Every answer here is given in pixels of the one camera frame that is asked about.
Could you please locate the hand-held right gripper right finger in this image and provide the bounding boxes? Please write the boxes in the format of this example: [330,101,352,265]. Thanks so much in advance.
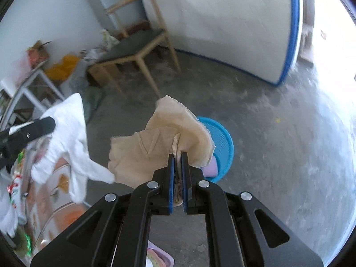
[181,152,324,267]

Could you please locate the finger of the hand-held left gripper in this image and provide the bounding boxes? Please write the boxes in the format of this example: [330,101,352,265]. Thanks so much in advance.
[0,116,56,170]

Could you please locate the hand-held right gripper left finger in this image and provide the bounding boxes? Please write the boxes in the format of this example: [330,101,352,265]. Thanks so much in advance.
[30,154,176,267]

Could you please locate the white cloth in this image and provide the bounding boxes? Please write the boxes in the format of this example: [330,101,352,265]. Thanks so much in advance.
[30,93,116,203]

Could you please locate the beige cloth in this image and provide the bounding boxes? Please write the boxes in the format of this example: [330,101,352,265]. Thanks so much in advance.
[108,95,216,206]

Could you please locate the blue plastic basin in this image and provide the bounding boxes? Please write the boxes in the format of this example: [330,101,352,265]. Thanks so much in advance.
[196,116,235,183]

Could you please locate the purple plastic item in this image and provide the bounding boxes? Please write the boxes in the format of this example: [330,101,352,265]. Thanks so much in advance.
[202,157,219,177]

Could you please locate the white metal shelf table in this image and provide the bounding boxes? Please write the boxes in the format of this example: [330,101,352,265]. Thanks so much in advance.
[0,68,66,128]

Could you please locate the small green wrappers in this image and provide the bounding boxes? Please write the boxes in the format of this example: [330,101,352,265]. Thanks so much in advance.
[8,150,25,201]

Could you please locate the grey plastic sack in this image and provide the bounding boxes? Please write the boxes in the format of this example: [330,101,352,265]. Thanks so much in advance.
[60,61,92,95]

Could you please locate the yellow plastic bag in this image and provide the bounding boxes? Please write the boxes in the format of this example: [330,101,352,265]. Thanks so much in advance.
[44,55,80,82]

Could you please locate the pink plastic container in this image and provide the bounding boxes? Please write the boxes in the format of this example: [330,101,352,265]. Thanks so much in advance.
[146,241,175,267]

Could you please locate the cardboard box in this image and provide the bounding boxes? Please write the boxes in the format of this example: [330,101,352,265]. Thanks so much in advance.
[86,63,117,88]

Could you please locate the patterned orange tablecloth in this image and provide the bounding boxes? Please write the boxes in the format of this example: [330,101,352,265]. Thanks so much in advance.
[6,139,92,259]

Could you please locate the large green snack packet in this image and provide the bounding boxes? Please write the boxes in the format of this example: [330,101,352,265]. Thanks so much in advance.
[17,222,34,256]

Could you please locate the white and green bags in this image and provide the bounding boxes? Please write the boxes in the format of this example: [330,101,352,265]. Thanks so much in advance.
[83,29,120,62]

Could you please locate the light wooden chair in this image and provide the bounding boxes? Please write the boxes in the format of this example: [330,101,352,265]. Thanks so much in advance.
[88,0,182,98]

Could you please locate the brown wooden stool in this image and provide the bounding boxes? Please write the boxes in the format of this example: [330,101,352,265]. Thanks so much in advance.
[117,19,152,38]

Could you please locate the white mattress with blue edge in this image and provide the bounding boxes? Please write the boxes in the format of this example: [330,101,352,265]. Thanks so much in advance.
[135,0,302,85]

